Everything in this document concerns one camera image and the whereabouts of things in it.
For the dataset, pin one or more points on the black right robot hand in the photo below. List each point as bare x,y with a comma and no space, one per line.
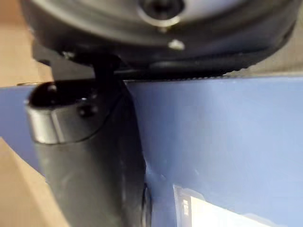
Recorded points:
90,142

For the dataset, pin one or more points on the light blue folder box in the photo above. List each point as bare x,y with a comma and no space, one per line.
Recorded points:
225,132

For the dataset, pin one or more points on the white label on light folder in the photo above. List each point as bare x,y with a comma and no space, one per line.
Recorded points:
225,212

